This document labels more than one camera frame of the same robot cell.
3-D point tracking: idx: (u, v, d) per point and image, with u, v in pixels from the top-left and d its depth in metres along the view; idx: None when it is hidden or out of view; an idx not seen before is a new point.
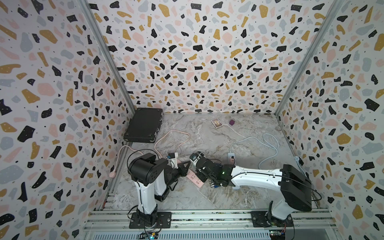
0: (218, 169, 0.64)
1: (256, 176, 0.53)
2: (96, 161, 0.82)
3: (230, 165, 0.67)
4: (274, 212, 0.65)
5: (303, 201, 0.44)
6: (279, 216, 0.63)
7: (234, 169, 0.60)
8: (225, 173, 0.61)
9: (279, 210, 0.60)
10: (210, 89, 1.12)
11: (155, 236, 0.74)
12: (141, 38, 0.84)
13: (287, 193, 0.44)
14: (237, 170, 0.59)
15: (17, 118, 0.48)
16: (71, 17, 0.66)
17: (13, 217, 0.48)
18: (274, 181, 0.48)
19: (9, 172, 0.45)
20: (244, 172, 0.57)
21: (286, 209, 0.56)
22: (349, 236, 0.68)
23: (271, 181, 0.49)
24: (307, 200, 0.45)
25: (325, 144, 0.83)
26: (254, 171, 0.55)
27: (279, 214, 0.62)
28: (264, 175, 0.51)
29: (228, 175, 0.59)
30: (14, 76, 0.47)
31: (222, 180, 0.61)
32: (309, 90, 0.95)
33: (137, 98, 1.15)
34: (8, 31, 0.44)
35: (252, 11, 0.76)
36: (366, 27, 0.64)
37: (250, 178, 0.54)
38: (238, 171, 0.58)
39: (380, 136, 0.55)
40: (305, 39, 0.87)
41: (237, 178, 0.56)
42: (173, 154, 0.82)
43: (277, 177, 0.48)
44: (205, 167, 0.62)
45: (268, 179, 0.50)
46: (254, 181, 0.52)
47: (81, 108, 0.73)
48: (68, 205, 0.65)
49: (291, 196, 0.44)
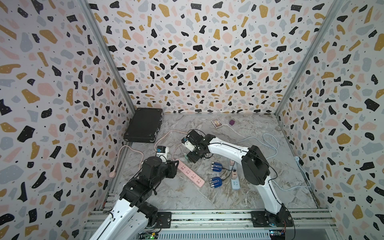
0: (200, 137, 0.76)
1: (229, 147, 0.63)
2: (96, 161, 0.82)
3: (212, 135, 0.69)
4: (266, 206, 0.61)
5: (259, 177, 0.56)
6: (271, 210, 0.65)
7: (214, 138, 0.70)
8: (205, 139, 0.72)
9: (265, 200, 0.64)
10: (210, 89, 1.12)
11: (155, 236, 0.74)
12: (141, 38, 0.84)
13: (248, 169, 0.55)
14: (216, 139, 0.70)
15: (17, 118, 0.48)
16: (71, 17, 0.66)
17: (13, 217, 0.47)
18: (240, 155, 0.58)
19: (9, 172, 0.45)
20: (220, 142, 0.67)
21: (270, 199, 0.61)
22: (349, 236, 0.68)
23: (237, 154, 0.59)
24: (261, 175, 0.56)
25: (325, 144, 0.83)
26: (228, 143, 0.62)
27: (271, 208, 0.64)
28: (234, 148, 0.62)
29: (206, 141, 0.70)
30: (14, 76, 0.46)
31: (201, 145, 0.71)
32: (309, 90, 0.95)
33: (137, 98, 1.15)
34: (8, 32, 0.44)
35: (252, 11, 0.76)
36: (366, 27, 0.64)
37: (223, 148, 0.64)
38: (216, 140, 0.69)
39: (380, 136, 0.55)
40: (305, 39, 0.87)
41: (213, 146, 0.66)
42: (164, 149, 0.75)
43: (243, 152, 0.59)
44: (189, 136, 0.77)
45: (236, 152, 0.60)
46: (226, 152, 0.62)
47: (81, 108, 0.73)
48: (69, 205, 0.65)
49: (250, 170, 0.54)
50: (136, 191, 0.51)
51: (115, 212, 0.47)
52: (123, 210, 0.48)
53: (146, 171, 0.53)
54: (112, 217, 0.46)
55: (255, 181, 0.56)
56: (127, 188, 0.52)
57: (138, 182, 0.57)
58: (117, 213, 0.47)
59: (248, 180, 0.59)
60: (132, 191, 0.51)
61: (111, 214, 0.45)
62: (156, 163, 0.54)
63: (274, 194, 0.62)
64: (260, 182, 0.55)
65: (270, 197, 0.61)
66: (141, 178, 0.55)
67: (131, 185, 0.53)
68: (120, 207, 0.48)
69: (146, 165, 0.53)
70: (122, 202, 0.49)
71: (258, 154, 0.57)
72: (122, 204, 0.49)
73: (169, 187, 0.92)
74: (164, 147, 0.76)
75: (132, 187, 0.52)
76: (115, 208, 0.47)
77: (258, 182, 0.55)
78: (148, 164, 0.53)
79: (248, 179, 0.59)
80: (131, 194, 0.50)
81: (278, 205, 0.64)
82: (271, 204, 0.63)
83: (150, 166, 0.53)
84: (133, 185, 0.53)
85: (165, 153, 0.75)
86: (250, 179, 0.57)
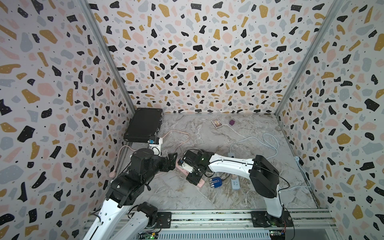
0: (198, 156, 0.70)
1: (231, 163, 0.57)
2: (96, 161, 0.82)
3: (209, 152, 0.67)
4: (269, 210, 0.64)
5: (271, 189, 0.49)
6: (274, 213, 0.63)
7: (213, 156, 0.64)
8: (204, 159, 0.65)
9: (269, 205, 0.61)
10: (210, 89, 1.12)
11: (155, 236, 0.74)
12: (141, 38, 0.84)
13: (256, 181, 0.49)
14: (215, 156, 0.63)
15: (17, 118, 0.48)
16: (71, 17, 0.66)
17: (13, 217, 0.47)
18: (246, 169, 0.52)
19: (9, 172, 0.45)
20: (221, 159, 0.61)
21: (276, 205, 0.58)
22: (349, 236, 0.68)
23: (243, 168, 0.53)
24: (273, 187, 0.50)
25: (325, 144, 0.83)
26: (229, 159, 0.59)
27: (274, 212, 0.63)
28: (238, 162, 0.56)
29: (206, 161, 0.63)
30: (14, 76, 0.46)
31: (201, 166, 0.64)
32: (309, 90, 0.95)
33: (137, 98, 1.15)
34: (8, 32, 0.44)
35: (251, 11, 0.76)
36: (366, 27, 0.64)
37: (226, 165, 0.58)
38: (216, 158, 0.62)
39: (380, 136, 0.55)
40: (305, 39, 0.87)
41: (213, 165, 0.60)
42: (157, 140, 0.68)
43: (248, 165, 0.53)
44: (185, 158, 0.70)
45: (241, 167, 0.54)
46: (229, 168, 0.57)
47: (81, 108, 0.73)
48: (69, 205, 0.65)
49: (260, 184, 0.49)
50: (124, 188, 0.45)
51: (103, 214, 0.42)
52: (110, 212, 0.42)
53: (136, 165, 0.46)
54: (100, 221, 0.41)
55: (268, 194, 0.51)
56: (114, 186, 0.45)
57: (127, 177, 0.51)
58: (105, 216, 0.42)
59: (261, 194, 0.53)
60: (120, 189, 0.45)
61: (99, 217, 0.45)
62: (147, 155, 0.48)
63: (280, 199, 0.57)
64: (274, 195, 0.49)
65: (275, 203, 0.57)
66: (131, 174, 0.49)
67: (118, 181, 0.46)
68: (107, 210, 0.43)
69: (135, 158, 0.46)
70: (109, 203, 0.43)
71: (264, 164, 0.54)
72: (108, 206, 0.43)
73: (168, 187, 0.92)
74: (157, 138, 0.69)
75: (119, 184, 0.45)
76: (103, 210, 0.43)
77: (272, 195, 0.50)
78: (138, 157, 0.46)
79: (259, 192, 0.53)
80: (118, 192, 0.44)
81: (281, 210, 0.62)
82: (275, 209, 0.61)
83: (140, 159, 0.46)
84: (120, 182, 0.46)
85: (158, 144, 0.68)
86: (263, 192, 0.52)
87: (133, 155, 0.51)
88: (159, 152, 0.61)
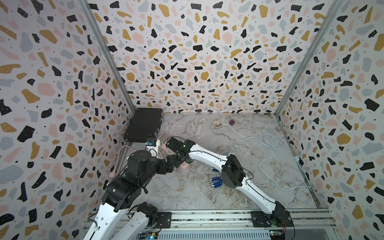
0: (180, 143, 0.78)
1: (208, 155, 0.67)
2: (96, 161, 0.82)
3: (191, 140, 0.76)
4: (261, 206, 0.67)
5: (234, 180, 0.62)
6: (266, 210, 0.67)
7: (194, 146, 0.72)
8: (185, 145, 0.73)
9: (256, 201, 0.67)
10: (210, 89, 1.12)
11: (155, 236, 0.74)
12: (141, 38, 0.84)
13: (223, 175, 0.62)
14: (196, 146, 0.71)
15: (17, 118, 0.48)
16: (70, 17, 0.66)
17: (13, 217, 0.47)
18: (220, 163, 0.63)
19: (9, 172, 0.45)
20: (200, 150, 0.70)
21: (257, 198, 0.65)
22: (349, 236, 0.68)
23: (217, 162, 0.64)
24: (235, 179, 0.63)
25: (325, 144, 0.83)
26: (207, 151, 0.69)
27: (261, 206, 0.67)
28: (214, 157, 0.66)
29: (187, 148, 0.71)
30: (14, 76, 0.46)
31: (181, 151, 0.72)
32: (309, 90, 0.95)
33: (137, 98, 1.15)
34: (8, 32, 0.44)
35: (252, 11, 0.76)
36: (366, 27, 0.64)
37: (203, 156, 0.67)
38: (196, 148, 0.71)
39: (380, 136, 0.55)
40: (305, 39, 0.87)
41: (193, 153, 0.69)
42: (155, 142, 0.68)
43: (222, 161, 0.64)
44: (169, 143, 0.78)
45: (215, 161, 0.65)
46: (206, 159, 0.67)
47: (81, 108, 0.73)
48: (69, 205, 0.65)
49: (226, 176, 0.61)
50: (120, 191, 0.44)
51: (99, 219, 0.41)
52: (107, 217, 0.41)
53: (133, 167, 0.45)
54: (96, 226, 0.41)
55: (232, 184, 0.63)
56: (110, 189, 0.44)
57: (124, 180, 0.48)
58: (102, 220, 0.41)
59: (227, 183, 0.65)
60: (116, 192, 0.44)
61: (95, 222, 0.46)
62: (144, 157, 0.47)
63: (260, 193, 0.66)
64: (236, 184, 0.63)
65: (255, 196, 0.65)
66: (128, 176, 0.48)
67: (114, 184, 0.45)
68: (103, 214, 0.42)
69: (132, 160, 0.45)
70: (105, 207, 0.42)
71: (232, 161, 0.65)
72: (104, 211, 0.42)
73: (168, 187, 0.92)
74: (155, 139, 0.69)
75: (115, 188, 0.44)
76: (99, 215, 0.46)
77: (235, 185, 0.62)
78: (135, 159, 0.46)
79: (226, 183, 0.66)
80: (114, 196, 0.43)
81: (270, 205, 0.66)
82: (260, 203, 0.66)
83: (137, 161, 0.45)
84: (116, 185, 0.45)
85: (156, 146, 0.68)
86: (229, 183, 0.65)
87: (130, 157, 0.46)
88: (156, 154, 0.60)
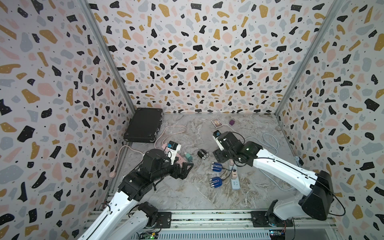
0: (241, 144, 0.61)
1: (285, 167, 0.48)
2: (96, 161, 0.82)
3: (256, 143, 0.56)
4: (277, 210, 0.64)
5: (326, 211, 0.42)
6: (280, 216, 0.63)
7: (262, 151, 0.54)
8: (247, 148, 0.56)
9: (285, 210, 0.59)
10: (210, 89, 1.12)
11: (155, 236, 0.74)
12: (141, 38, 0.83)
13: (317, 200, 0.41)
14: (264, 152, 0.54)
15: (17, 118, 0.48)
16: (70, 17, 0.66)
17: (13, 217, 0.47)
18: (307, 182, 0.44)
19: (9, 172, 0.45)
20: (273, 158, 0.51)
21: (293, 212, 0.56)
22: (349, 236, 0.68)
23: (302, 180, 0.45)
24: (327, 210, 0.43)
25: (325, 144, 0.83)
26: (284, 162, 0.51)
27: (282, 215, 0.62)
28: (296, 171, 0.47)
29: (251, 153, 0.54)
30: (14, 76, 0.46)
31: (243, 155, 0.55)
32: (309, 90, 0.95)
33: (137, 98, 1.15)
34: (8, 31, 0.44)
35: (252, 11, 0.76)
36: (366, 27, 0.64)
37: (279, 168, 0.49)
38: (266, 154, 0.53)
39: (380, 136, 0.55)
40: (305, 39, 0.87)
41: (261, 161, 0.51)
42: (175, 146, 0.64)
43: (310, 179, 0.45)
44: (226, 140, 0.60)
45: (300, 177, 0.45)
46: (281, 173, 0.48)
47: (81, 108, 0.73)
48: (69, 205, 0.65)
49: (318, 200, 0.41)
50: (136, 184, 0.48)
51: (113, 204, 0.45)
52: (121, 203, 0.45)
53: (147, 163, 0.50)
54: (109, 210, 0.44)
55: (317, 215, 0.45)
56: (127, 180, 0.49)
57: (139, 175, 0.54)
58: (115, 206, 0.45)
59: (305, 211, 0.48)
60: (132, 184, 0.48)
61: (109, 207, 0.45)
62: (159, 155, 0.52)
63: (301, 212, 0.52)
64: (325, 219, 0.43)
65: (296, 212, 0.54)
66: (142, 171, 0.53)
67: (130, 177, 0.50)
68: (118, 201, 0.46)
69: (147, 157, 0.50)
70: (120, 195, 0.47)
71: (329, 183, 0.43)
72: (120, 197, 0.46)
73: (169, 187, 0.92)
74: (176, 143, 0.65)
75: (131, 180, 0.49)
76: (113, 201, 0.46)
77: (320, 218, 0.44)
78: (150, 156, 0.50)
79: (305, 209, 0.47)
80: (129, 187, 0.48)
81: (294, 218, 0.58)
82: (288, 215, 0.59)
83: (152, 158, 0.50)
84: (133, 178, 0.50)
85: (175, 150, 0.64)
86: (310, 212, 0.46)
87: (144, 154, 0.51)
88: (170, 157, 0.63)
